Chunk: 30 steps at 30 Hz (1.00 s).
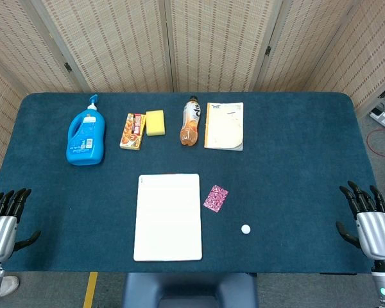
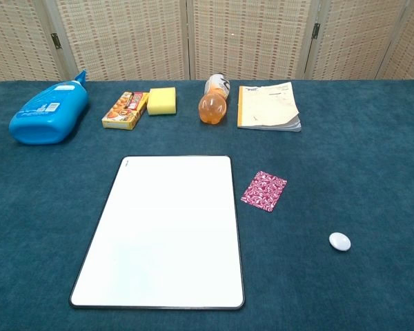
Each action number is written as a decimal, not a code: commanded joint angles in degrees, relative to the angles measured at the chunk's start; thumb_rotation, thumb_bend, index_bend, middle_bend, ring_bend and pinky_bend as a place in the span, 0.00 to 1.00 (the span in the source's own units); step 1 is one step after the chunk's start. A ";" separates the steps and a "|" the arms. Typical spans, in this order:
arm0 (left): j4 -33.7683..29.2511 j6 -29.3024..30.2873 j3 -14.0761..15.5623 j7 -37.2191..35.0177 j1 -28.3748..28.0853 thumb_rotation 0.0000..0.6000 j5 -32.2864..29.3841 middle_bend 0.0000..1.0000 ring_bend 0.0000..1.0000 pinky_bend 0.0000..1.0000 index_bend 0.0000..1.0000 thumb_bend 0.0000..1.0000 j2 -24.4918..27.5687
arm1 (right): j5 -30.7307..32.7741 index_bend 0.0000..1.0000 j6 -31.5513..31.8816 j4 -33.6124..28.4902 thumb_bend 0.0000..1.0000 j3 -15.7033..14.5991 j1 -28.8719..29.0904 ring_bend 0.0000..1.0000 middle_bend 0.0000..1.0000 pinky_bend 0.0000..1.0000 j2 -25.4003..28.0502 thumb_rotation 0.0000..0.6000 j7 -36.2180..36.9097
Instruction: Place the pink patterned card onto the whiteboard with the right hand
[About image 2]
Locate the orange drink bottle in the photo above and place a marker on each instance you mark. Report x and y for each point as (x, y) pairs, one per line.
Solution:
(212, 108)

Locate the blue detergent pump bottle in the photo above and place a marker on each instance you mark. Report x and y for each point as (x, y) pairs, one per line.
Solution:
(45, 115)

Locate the white board with black rim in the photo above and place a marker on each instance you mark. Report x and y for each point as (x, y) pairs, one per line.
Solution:
(165, 234)

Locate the worn notebook with orange spine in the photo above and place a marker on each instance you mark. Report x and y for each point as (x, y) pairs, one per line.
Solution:
(267, 107)

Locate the teal tablecloth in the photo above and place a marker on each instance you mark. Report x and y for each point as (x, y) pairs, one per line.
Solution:
(331, 172)

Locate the white round magnet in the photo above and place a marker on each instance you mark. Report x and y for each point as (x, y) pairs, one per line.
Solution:
(339, 241)

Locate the woven folding screen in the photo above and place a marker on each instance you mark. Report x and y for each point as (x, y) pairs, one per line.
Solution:
(124, 38)

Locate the pink patterned card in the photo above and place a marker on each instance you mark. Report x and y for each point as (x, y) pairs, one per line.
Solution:
(264, 191)

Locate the black screen hinge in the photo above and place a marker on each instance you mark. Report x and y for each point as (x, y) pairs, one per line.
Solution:
(315, 31)
(57, 40)

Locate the yellow sponge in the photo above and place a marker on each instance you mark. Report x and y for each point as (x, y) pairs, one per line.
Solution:
(162, 101)

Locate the yellow curry box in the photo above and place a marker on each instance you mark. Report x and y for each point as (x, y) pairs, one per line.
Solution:
(124, 112)

